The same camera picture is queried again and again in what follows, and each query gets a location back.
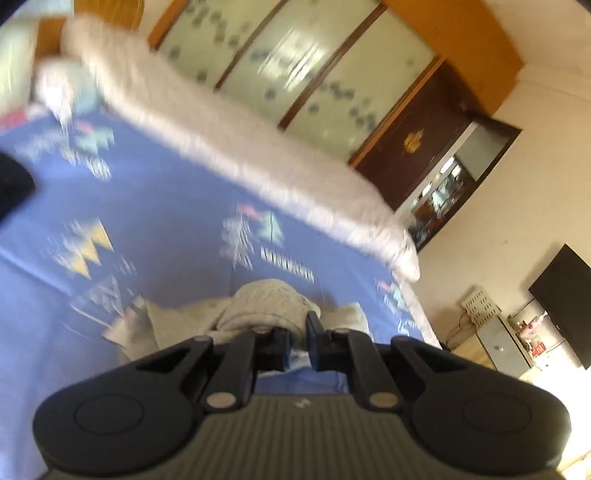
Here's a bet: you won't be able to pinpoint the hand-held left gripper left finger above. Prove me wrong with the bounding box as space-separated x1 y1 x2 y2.
121 327 293 412

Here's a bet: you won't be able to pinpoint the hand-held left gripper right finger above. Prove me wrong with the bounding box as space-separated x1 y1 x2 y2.
305 311 481 411

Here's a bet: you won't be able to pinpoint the grey pants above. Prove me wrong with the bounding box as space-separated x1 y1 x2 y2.
146 279 371 371

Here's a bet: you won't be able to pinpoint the white perforated box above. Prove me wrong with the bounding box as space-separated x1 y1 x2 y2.
460 286 502 326

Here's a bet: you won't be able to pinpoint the blue printed bed sheet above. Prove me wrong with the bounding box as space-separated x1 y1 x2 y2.
0 110 440 480

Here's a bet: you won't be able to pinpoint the grey and wooden cabinet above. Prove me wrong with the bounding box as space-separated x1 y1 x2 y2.
455 314 543 377

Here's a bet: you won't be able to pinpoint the dark wooden door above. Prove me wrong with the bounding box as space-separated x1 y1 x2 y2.
355 60 522 252

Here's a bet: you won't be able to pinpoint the white patterned quilt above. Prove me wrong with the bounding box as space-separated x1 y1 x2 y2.
34 14 422 283

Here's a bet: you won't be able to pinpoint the black television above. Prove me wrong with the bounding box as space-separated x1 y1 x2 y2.
528 244 591 371

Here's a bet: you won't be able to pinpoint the wardrobe with frosted glass doors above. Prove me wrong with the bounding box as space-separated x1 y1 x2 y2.
74 0 523 163

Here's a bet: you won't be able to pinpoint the dark cloth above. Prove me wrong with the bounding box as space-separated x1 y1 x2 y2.
0 151 38 223

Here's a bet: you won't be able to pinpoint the wooden headboard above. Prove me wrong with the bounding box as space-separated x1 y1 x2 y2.
36 0 141 61

